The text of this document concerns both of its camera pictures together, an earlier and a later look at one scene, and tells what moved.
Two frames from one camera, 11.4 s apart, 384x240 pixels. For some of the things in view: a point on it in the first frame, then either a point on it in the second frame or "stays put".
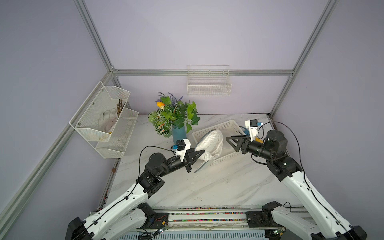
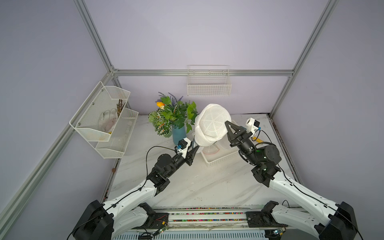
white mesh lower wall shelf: [115, 147] stays put
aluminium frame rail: [156, 72] stays put
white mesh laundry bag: [210, 141] → [210, 124]
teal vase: [178, 134] stays put
